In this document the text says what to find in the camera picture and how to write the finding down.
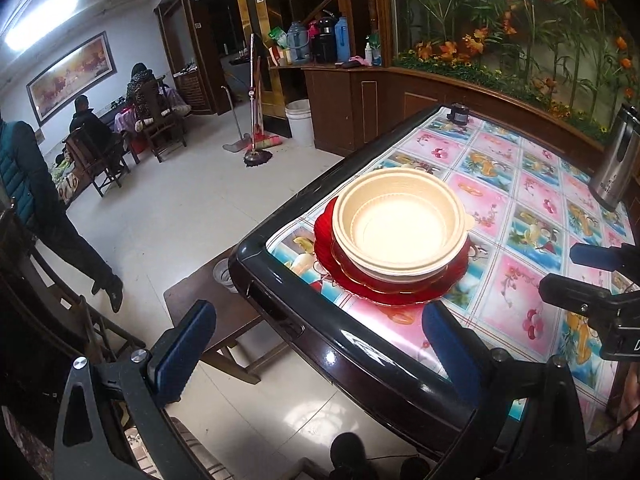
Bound beige plastic plate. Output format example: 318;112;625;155
334;236;469;283

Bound beige plastic bowl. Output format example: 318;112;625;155
332;167;475;269

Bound large red wedding plate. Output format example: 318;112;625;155
314;197;471;307

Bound small red glass plate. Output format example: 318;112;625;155
331;242;449;294

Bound person right hand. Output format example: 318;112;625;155
616;363;639;434

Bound steel thermos jug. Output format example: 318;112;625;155
588;103;640;211

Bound low wooden stool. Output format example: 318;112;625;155
164;247;288;385

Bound colourful printed tablecloth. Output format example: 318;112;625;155
264;104;637;421

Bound small black table device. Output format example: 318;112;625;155
447;103;470;126

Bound seated person dark clothes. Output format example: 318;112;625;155
65;94;129;197

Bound man in teal jacket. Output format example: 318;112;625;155
1;120;124;313

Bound seated person patterned clothes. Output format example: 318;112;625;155
113;62;192;162

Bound white plastic bucket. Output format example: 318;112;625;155
285;99;314;148

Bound wooden sideboard cabinet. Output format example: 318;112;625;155
269;62;606;158

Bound blue water jug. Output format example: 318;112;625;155
334;16;350;63

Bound framed wall painting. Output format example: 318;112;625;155
26;32;117;126

